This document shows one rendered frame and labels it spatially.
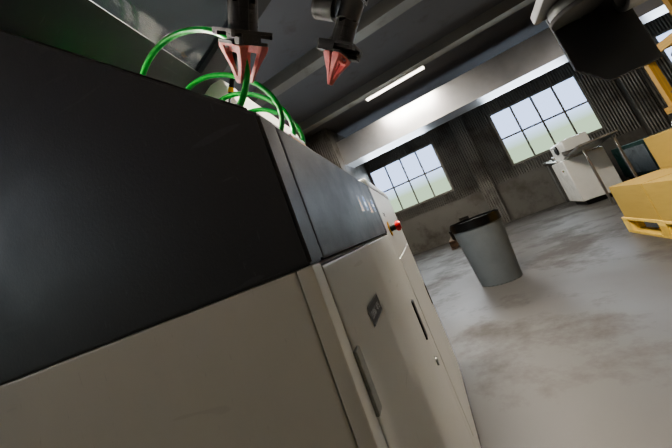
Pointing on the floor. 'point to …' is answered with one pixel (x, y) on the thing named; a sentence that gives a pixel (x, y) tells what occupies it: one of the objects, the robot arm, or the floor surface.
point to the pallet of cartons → (649, 192)
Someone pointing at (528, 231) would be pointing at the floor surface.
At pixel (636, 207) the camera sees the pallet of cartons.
